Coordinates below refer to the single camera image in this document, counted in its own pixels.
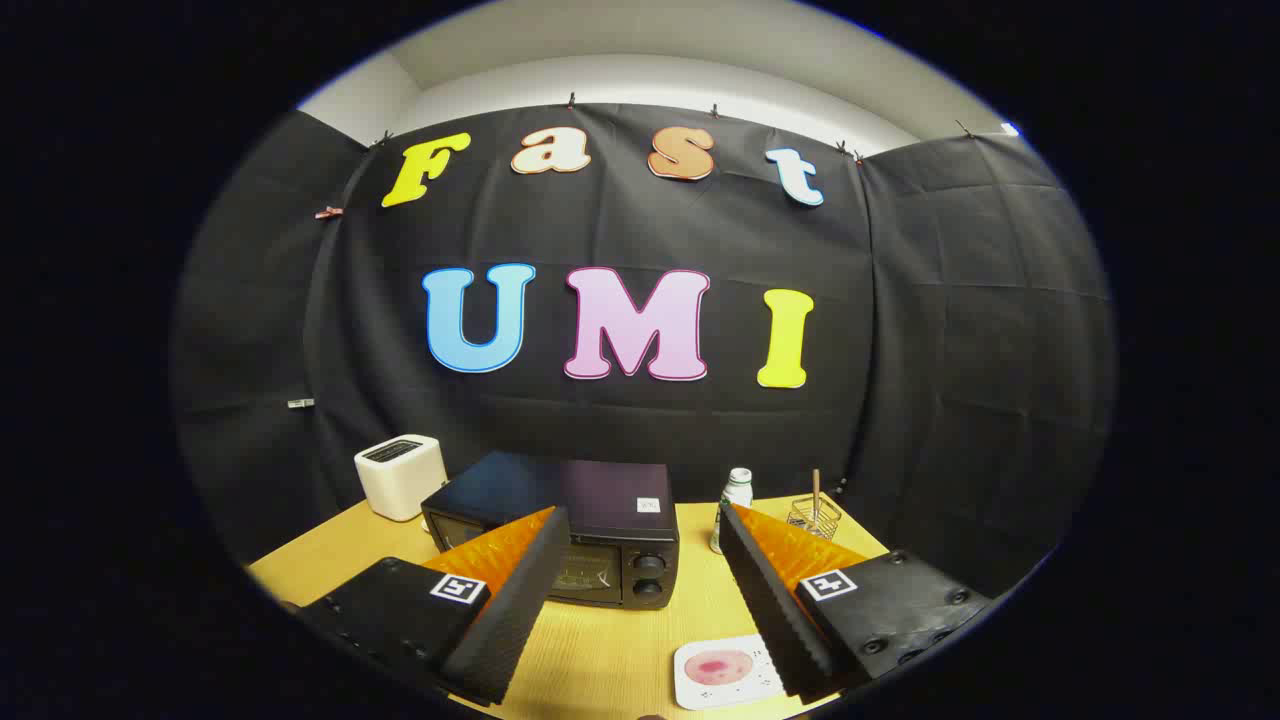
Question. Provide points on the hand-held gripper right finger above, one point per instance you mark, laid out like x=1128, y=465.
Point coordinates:
x=770, y=610

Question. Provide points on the white bread toaster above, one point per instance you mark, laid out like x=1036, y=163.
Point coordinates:
x=400, y=485

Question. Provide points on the black toaster oven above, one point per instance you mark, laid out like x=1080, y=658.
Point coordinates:
x=600, y=490

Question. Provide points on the wooden stick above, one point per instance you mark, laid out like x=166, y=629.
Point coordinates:
x=816, y=490

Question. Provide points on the black backdrop cloth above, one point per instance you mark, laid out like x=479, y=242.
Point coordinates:
x=900, y=350

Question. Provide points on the white bottle green label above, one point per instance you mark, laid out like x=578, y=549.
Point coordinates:
x=738, y=490

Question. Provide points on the pink round ham slice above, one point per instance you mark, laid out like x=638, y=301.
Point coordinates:
x=718, y=667

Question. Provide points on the white square plate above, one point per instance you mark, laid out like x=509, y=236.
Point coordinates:
x=700, y=692

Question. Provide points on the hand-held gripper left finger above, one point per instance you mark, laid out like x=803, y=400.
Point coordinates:
x=520, y=600

